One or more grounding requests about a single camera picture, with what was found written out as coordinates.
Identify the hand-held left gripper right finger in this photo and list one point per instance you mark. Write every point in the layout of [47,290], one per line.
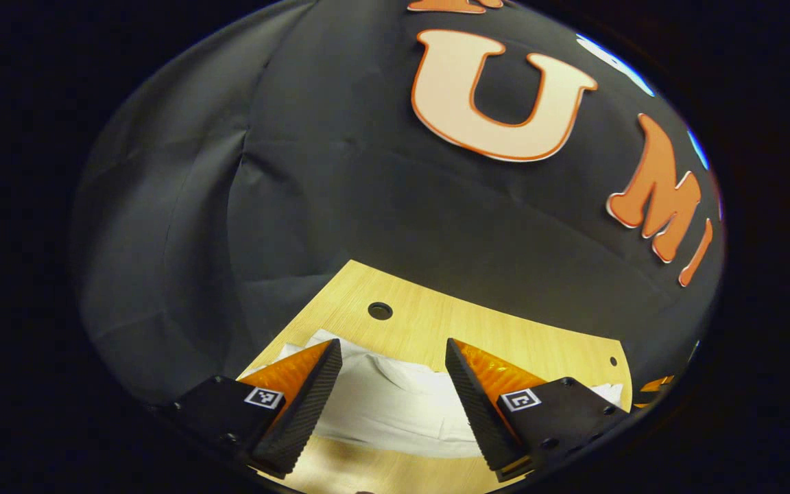
[470,405]

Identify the black backdrop cloth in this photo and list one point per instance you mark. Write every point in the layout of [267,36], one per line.
[367,206]

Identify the white jeans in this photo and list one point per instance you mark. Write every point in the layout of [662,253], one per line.
[395,412]

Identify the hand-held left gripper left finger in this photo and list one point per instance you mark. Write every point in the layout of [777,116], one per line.
[309,405]

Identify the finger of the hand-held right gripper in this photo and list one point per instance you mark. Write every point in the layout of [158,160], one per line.
[655,384]

